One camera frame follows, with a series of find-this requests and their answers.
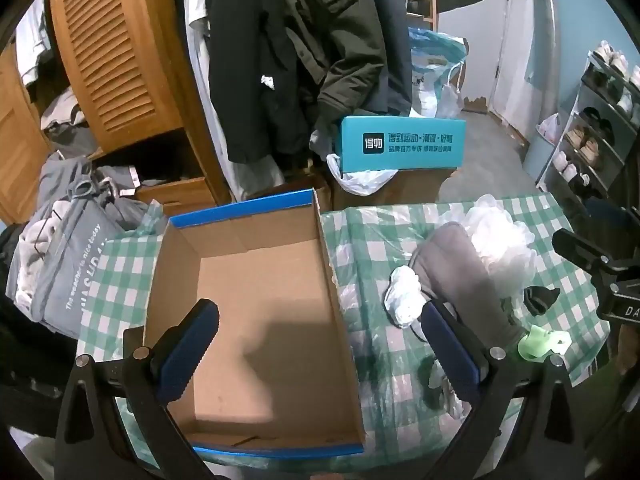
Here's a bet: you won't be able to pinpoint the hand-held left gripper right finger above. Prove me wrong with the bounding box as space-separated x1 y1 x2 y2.
420 298 586 480

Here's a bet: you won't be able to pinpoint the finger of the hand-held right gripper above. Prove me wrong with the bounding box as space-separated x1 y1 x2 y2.
552 228 622 277

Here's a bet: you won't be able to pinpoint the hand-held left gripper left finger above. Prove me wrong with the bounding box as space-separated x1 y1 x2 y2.
56 298 221 480

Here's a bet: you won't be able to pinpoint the white balled sock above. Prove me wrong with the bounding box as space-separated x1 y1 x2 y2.
382 266 431 330

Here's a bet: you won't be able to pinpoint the blue-rimmed cardboard box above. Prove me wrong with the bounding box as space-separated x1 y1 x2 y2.
142 187 366 457

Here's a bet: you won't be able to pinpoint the grey fleece-lined sock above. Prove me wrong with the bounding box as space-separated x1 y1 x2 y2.
407 221 526 356

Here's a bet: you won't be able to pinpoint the light green sock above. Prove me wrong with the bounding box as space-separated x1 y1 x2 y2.
517 325 572 363

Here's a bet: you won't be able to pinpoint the metal shoe rack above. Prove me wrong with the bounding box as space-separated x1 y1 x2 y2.
536 42 640 203

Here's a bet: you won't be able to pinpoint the rows of shoes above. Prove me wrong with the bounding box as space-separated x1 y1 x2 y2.
550 40 640 196

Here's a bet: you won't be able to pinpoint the pink white plastic bag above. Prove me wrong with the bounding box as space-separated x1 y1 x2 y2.
536 112 567 144

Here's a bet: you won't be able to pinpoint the green white checked tablecloth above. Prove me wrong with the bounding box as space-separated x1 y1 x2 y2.
75 192 613 466

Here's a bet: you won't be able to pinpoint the wooden drawer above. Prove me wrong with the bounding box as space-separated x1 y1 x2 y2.
134 175 213 217

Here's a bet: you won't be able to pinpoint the brown cardboard box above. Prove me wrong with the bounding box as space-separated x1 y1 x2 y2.
330 166 458 211

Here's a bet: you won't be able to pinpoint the teal shoe box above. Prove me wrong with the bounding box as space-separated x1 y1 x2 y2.
334 116 467 172

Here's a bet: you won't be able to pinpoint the white door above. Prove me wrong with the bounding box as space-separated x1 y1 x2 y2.
486 0 557 131

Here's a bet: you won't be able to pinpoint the blue plastic bag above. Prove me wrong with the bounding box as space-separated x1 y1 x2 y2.
407 26 469 118

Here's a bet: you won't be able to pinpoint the plain wooden cabinet door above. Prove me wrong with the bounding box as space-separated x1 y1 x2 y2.
0 42 57 226

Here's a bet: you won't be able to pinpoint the dark navy hanging coat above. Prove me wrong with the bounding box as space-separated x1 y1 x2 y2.
357 0 415 117

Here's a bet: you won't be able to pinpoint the white hanging garment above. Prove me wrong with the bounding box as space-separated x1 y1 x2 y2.
162 0 286 203

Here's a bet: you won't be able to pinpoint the black hanging coat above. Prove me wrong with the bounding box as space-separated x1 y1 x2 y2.
206 0 326 166

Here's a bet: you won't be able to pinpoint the wooden louvred cabinet door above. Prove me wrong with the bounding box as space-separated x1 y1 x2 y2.
46 0 232 206

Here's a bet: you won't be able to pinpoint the olive hanging jacket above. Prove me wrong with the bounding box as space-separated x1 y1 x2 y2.
276 0 390 133

